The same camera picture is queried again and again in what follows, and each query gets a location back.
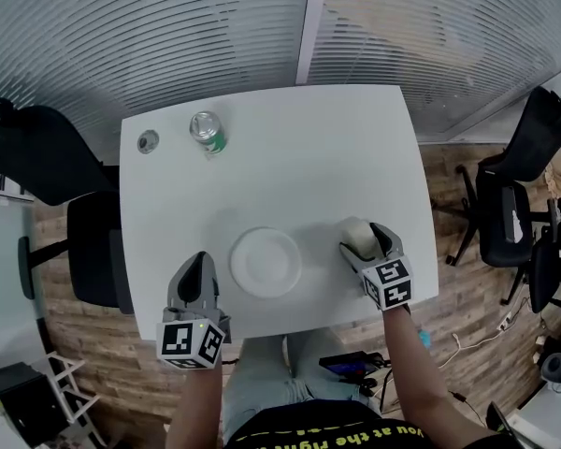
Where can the person's black t-shirt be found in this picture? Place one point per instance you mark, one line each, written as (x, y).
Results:
(308, 424)

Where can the green soda can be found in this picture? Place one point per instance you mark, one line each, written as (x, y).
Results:
(208, 131)

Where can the white metal rack frame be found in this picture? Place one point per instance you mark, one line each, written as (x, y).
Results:
(72, 391)

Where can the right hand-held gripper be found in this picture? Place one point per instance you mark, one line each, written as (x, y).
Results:
(388, 283)

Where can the black device with blue screen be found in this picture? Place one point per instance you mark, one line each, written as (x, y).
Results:
(350, 364)

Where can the white round plate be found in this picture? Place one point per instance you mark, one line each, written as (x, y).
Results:
(265, 262)

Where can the white power strip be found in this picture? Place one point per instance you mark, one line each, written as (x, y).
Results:
(504, 323)

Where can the person's left forearm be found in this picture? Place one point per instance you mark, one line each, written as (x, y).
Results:
(196, 405)

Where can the white remote control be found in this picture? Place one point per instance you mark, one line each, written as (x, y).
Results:
(516, 226)

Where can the pale bread roll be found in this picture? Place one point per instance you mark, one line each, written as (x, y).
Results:
(359, 237)

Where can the grey round device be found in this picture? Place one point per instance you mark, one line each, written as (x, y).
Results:
(557, 367)

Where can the black cabinet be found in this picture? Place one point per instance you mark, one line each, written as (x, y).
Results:
(23, 405)

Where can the person's right forearm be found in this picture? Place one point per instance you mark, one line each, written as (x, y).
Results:
(416, 372)

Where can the large black office chair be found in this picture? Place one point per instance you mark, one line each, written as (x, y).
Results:
(51, 157)

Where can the person's grey trousers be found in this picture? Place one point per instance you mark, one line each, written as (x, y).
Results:
(262, 372)

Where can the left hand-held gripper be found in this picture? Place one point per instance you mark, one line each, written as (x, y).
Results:
(187, 342)

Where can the small blue object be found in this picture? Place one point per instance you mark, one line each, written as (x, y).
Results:
(425, 339)

